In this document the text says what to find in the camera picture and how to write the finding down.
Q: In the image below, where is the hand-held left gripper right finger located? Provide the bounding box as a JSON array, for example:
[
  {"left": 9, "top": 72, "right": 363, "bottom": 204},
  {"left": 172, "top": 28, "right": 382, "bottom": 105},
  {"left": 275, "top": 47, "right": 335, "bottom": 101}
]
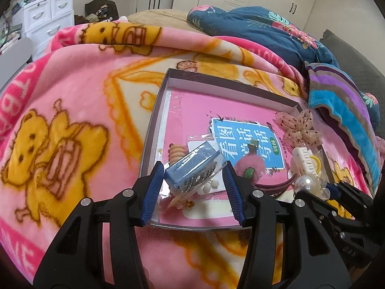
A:
[{"left": 223, "top": 159, "right": 352, "bottom": 289}]

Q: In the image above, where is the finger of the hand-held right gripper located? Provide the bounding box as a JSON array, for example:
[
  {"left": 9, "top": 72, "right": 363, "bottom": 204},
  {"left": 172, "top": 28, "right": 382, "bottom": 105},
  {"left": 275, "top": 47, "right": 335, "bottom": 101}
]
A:
[{"left": 326, "top": 181, "right": 373, "bottom": 216}]

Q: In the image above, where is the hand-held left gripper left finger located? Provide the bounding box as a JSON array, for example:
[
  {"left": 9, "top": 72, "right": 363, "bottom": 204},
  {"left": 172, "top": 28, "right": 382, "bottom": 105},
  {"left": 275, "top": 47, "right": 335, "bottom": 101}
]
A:
[{"left": 33, "top": 160, "right": 165, "bottom": 289}]

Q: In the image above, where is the pink pompom with green bead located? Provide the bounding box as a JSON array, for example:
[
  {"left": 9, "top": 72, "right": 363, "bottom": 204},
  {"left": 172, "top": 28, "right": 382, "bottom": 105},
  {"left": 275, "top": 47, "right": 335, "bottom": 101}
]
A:
[{"left": 235, "top": 153, "right": 267, "bottom": 185}]

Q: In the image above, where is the yellow hair tie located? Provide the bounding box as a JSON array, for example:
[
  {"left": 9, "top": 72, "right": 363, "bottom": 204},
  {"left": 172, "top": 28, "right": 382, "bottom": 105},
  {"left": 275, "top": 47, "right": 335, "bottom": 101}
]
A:
[{"left": 308, "top": 155, "right": 323, "bottom": 177}]

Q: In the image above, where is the brown hair claw clip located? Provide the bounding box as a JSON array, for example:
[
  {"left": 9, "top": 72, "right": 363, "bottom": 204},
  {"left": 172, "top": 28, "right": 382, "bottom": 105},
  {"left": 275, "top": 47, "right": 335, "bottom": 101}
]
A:
[{"left": 254, "top": 176, "right": 297, "bottom": 200}]

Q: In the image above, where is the beige spiral hair tie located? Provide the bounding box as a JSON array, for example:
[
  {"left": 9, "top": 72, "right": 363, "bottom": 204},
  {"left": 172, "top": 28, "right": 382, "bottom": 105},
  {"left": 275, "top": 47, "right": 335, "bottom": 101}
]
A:
[{"left": 167, "top": 144, "right": 187, "bottom": 164}]

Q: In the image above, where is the grey cardboard box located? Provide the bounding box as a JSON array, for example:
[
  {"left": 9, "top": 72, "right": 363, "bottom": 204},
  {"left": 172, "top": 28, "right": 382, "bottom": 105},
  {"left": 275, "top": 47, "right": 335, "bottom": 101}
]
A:
[{"left": 139, "top": 68, "right": 346, "bottom": 233}]

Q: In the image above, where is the beige dotted mesh bow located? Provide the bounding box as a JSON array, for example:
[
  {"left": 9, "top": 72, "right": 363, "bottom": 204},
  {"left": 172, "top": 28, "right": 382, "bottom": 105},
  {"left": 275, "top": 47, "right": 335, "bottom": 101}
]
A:
[{"left": 275, "top": 110, "right": 323, "bottom": 151}]

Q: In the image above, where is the white earring card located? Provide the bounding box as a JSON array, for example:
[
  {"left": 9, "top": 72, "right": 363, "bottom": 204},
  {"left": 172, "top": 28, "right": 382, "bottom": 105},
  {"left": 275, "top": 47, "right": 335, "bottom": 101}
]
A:
[{"left": 186, "top": 135, "right": 227, "bottom": 197}]

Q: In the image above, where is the white hair clip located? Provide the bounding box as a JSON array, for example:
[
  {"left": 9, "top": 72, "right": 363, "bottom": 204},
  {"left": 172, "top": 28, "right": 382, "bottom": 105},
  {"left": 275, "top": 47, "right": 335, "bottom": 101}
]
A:
[{"left": 290, "top": 147, "right": 312, "bottom": 174}]

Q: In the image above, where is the pink fluffy cloth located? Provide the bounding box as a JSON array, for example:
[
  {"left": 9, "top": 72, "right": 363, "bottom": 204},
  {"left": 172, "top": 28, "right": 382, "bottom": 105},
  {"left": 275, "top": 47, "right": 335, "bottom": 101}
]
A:
[{"left": 375, "top": 135, "right": 385, "bottom": 158}]

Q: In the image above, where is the striped fleece blanket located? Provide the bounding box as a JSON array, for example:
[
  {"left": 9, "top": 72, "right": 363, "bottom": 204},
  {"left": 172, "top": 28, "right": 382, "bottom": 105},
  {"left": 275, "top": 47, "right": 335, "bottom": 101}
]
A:
[{"left": 304, "top": 62, "right": 381, "bottom": 194}]

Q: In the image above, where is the pink book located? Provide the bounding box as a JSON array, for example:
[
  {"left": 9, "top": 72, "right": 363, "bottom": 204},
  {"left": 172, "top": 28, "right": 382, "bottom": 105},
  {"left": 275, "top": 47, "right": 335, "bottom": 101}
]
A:
[{"left": 158, "top": 92, "right": 329, "bottom": 228}]

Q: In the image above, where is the pink bear printed blanket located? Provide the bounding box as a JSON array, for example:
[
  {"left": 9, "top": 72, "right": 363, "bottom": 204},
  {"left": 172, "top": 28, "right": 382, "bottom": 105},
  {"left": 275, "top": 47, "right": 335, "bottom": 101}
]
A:
[{"left": 0, "top": 18, "right": 373, "bottom": 289}]

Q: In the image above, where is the dark grey headboard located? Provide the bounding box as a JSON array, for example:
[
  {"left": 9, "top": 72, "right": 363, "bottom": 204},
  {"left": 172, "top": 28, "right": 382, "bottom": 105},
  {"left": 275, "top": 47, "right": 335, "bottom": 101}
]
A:
[{"left": 319, "top": 29, "right": 385, "bottom": 97}]

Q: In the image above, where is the dark blue floral quilt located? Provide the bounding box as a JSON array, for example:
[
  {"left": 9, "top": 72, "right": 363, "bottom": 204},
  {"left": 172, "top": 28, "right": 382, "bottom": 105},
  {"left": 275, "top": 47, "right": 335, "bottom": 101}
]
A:
[{"left": 186, "top": 4, "right": 382, "bottom": 127}]

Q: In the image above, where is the beige bed sheet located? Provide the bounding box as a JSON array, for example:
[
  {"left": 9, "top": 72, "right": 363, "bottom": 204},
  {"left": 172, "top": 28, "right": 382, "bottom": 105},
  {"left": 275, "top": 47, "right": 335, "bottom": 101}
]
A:
[{"left": 126, "top": 8, "right": 209, "bottom": 36}]

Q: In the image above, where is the black bag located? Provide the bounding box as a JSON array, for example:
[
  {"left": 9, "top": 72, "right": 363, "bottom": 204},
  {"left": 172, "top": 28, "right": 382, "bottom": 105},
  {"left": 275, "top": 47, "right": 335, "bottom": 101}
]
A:
[{"left": 84, "top": 0, "right": 121, "bottom": 24}]

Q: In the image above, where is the white drawer chest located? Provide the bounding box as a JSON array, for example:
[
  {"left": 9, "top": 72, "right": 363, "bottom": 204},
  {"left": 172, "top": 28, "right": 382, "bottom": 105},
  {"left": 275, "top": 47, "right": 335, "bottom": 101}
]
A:
[{"left": 22, "top": 0, "right": 76, "bottom": 61}]

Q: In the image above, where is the desk clutter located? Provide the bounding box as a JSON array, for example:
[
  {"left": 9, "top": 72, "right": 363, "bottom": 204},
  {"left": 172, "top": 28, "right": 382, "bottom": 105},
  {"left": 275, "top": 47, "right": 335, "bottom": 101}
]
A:
[{"left": 0, "top": 0, "right": 25, "bottom": 52}]

